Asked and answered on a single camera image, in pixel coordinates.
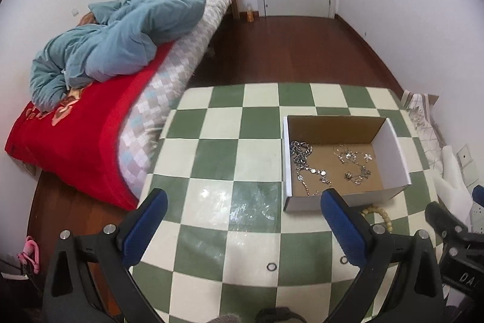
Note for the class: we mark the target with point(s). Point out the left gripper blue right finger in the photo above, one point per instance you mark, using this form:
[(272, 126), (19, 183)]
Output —
[(370, 248)]

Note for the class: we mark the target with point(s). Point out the blue quilt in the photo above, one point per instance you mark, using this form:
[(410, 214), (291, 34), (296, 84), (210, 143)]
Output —
[(122, 38)]

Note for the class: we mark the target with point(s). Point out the white cardboard box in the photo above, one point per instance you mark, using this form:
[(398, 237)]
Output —
[(358, 156)]

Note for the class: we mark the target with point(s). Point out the checkered mattress sheet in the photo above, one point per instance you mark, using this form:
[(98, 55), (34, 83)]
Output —
[(140, 131)]

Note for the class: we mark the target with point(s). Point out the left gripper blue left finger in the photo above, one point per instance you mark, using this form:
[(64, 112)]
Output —
[(123, 248)]

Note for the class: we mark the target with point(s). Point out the small orange bottle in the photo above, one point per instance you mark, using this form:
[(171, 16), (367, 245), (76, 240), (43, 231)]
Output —
[(250, 14)]

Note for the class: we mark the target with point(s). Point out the white wall socket strip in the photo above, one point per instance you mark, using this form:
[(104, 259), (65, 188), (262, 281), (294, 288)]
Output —
[(471, 179)]

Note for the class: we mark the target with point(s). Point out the floral patterned cloth bag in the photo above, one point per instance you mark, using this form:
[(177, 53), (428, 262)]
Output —
[(419, 107)]

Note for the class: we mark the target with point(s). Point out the pink object on floor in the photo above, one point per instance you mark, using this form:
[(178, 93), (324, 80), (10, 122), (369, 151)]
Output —
[(29, 257)]

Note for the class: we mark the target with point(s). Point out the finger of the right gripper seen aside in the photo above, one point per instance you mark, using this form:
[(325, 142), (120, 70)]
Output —
[(442, 221)]

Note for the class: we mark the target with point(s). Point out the green white checkered tablecloth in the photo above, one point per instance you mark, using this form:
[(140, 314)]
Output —
[(225, 244)]

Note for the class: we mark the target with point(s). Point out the red bed blanket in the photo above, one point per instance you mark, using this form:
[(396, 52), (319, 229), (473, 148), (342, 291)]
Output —
[(78, 142)]

